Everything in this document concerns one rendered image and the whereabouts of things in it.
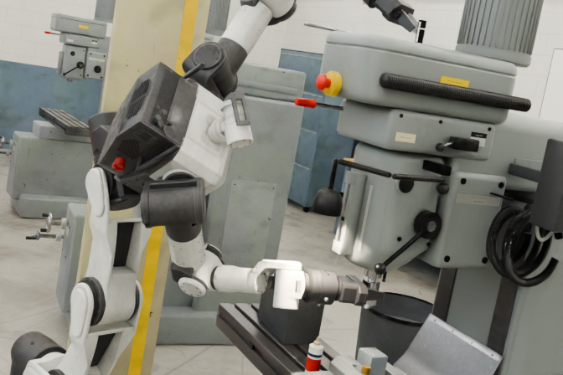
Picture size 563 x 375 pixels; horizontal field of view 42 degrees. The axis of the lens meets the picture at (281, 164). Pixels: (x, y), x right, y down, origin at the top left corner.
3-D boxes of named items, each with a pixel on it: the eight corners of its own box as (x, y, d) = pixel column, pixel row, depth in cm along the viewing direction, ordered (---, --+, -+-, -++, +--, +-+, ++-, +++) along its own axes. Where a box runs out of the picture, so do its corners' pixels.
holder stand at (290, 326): (282, 344, 223) (293, 281, 221) (256, 316, 243) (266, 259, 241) (317, 344, 228) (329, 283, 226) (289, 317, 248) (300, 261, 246)
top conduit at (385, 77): (385, 88, 164) (389, 73, 163) (375, 86, 167) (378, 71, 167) (530, 113, 185) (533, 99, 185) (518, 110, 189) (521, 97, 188)
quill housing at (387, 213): (368, 277, 180) (393, 150, 176) (326, 252, 198) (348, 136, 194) (428, 278, 189) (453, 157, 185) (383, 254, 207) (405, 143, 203)
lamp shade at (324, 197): (305, 209, 179) (310, 184, 178) (323, 208, 184) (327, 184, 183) (328, 217, 174) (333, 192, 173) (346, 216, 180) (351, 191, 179)
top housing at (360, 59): (363, 103, 166) (376, 33, 164) (307, 90, 189) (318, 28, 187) (513, 126, 188) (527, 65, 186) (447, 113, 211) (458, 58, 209)
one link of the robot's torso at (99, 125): (77, 123, 220) (109, 100, 208) (114, 125, 229) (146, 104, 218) (92, 213, 213) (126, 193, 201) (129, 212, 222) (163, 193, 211)
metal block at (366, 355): (367, 379, 187) (372, 357, 187) (354, 369, 193) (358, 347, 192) (384, 378, 190) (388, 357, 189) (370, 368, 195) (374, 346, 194)
